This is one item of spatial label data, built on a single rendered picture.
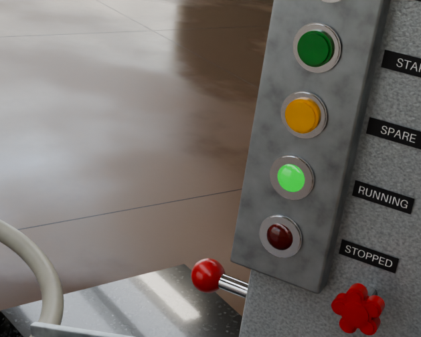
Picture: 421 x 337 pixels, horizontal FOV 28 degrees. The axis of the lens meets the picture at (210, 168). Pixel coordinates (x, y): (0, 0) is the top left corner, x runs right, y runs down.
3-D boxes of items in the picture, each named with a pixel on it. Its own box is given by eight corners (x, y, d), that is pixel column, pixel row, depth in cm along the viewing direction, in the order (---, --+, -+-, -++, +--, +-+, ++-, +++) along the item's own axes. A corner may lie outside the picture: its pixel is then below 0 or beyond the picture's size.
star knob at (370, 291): (387, 319, 66) (399, 277, 64) (371, 345, 62) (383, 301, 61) (343, 302, 67) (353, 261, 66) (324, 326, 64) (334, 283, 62)
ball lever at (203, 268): (271, 305, 77) (276, 275, 76) (257, 321, 74) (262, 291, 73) (199, 277, 80) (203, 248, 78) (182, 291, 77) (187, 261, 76)
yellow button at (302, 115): (318, 134, 62) (325, 101, 61) (313, 138, 61) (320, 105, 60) (286, 124, 63) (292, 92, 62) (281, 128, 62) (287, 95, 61)
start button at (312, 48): (332, 68, 60) (339, 33, 59) (326, 71, 59) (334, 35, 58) (298, 59, 61) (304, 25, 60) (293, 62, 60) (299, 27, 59)
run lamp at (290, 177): (307, 192, 64) (312, 164, 63) (300, 198, 63) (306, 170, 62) (278, 183, 65) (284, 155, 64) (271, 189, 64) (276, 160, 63)
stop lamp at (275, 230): (295, 250, 66) (300, 224, 65) (288, 257, 65) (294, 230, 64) (268, 241, 67) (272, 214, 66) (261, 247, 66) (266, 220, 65)
